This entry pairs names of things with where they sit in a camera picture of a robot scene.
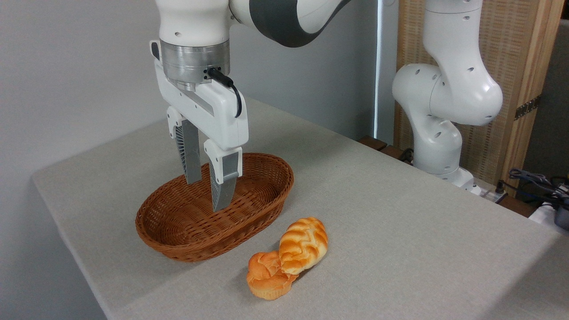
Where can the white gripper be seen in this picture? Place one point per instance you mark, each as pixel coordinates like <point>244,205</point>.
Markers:
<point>220,113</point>

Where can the long braided bread loaf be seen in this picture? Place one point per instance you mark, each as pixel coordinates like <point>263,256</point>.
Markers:
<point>303,245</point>

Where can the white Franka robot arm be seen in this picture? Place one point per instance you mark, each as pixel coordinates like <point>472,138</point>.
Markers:
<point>446,89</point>

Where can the brown wicker oval basket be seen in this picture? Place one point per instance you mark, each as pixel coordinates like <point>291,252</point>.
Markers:
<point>178,226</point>

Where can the round knotted bread roll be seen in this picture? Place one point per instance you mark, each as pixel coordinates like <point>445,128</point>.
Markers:
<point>266,278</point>

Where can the wooden woven folding screen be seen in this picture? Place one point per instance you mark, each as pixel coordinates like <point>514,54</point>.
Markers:
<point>511,53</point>

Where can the metal screen hinge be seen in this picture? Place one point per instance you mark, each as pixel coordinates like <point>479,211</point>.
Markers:
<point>528,106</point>

